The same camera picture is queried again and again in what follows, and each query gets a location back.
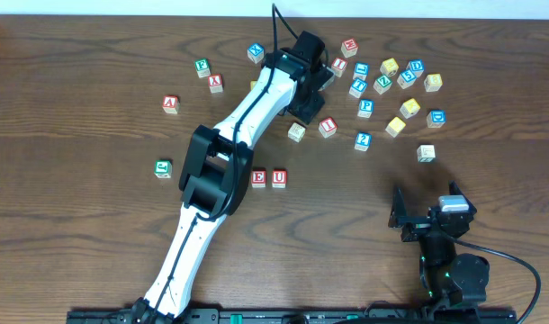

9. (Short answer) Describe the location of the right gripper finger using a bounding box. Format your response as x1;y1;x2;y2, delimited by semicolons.
388;186;409;228
449;181;477;214

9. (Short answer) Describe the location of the red U block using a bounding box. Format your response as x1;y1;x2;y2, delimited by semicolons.
272;170;287;188

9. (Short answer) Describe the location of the red E block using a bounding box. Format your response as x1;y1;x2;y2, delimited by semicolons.
251;170;266;188

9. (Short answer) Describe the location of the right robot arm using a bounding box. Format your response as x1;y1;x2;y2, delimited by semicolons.
388;182;490;320

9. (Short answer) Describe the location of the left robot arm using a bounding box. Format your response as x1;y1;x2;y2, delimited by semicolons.
129;48;334;323

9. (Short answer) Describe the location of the red I block lower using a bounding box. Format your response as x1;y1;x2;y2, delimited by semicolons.
319;117;338;139

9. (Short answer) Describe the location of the red i block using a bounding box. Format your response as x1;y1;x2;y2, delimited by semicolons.
330;58;347;77
319;117;338;139

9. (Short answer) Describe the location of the white K block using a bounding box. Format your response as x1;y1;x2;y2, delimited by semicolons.
287;122;306;143

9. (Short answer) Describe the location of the red I block upper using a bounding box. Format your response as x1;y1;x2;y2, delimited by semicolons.
330;58;347;77

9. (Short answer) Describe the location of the white F block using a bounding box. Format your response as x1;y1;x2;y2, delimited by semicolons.
417;145;436;163

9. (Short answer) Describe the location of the blue T block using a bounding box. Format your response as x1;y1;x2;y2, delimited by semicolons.
349;78;368;98

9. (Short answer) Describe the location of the blue P block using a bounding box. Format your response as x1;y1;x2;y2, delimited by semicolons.
357;99;374;119

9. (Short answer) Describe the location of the blue L block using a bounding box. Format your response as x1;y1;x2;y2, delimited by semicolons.
353;62;370;81

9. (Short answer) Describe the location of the blue 2 block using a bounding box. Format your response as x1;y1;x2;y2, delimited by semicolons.
355;132;372;151

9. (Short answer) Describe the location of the red H block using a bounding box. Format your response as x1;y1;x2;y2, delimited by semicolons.
341;38;359;59

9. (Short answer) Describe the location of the green Z block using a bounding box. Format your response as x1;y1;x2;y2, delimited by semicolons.
373;75;392;95

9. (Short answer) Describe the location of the blue D block lower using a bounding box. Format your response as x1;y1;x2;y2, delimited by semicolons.
427;110;446;128

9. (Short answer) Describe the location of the blue d block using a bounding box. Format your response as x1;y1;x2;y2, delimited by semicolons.
427;110;446;128
406;59;425;77

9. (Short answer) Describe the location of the blue X block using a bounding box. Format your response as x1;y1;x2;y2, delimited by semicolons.
247;43;265;64

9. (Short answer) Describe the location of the yellow block lower right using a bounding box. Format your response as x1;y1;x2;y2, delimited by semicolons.
385;117;406;138

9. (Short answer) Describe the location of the yellow block upper right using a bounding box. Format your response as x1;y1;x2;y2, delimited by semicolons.
380;58;399;77

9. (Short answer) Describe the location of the yellow block mid right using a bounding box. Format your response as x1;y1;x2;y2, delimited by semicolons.
400;98;420;119

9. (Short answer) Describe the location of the blue S block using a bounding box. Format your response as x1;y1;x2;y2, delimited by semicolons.
397;69;417;89

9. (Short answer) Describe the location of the yellow block far right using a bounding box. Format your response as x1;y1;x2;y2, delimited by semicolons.
424;73;444;93

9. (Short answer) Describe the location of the blue D block upper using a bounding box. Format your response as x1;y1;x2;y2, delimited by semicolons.
406;59;425;77

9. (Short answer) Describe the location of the green F block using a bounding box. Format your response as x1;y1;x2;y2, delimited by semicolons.
194;58;211;78

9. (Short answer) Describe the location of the red A block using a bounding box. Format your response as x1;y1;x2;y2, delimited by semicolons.
162;95;180;114

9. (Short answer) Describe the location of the green J block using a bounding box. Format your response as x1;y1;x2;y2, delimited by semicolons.
154;160;172;179

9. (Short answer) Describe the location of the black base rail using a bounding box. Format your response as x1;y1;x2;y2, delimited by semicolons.
66;304;517;324

